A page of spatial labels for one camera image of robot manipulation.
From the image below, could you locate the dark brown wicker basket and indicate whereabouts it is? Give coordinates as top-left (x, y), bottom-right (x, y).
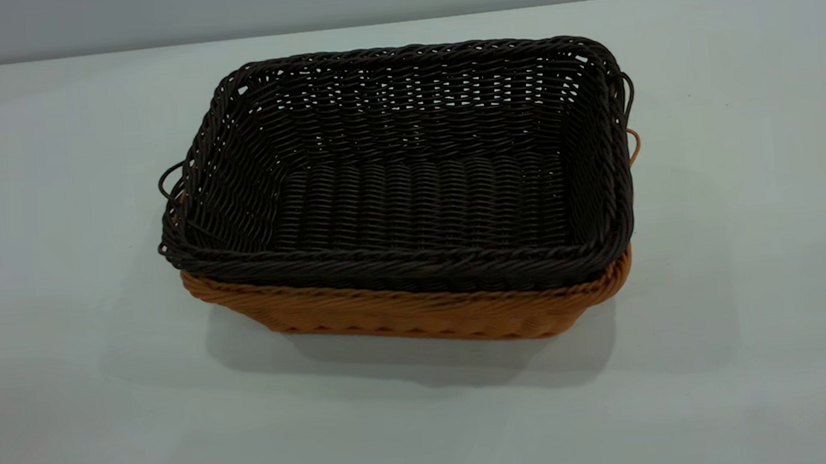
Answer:
top-left (142, 24), bottom-right (652, 325)

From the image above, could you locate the light brown wicker basket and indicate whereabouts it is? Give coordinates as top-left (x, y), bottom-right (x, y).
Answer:
top-left (170, 126), bottom-right (658, 370)

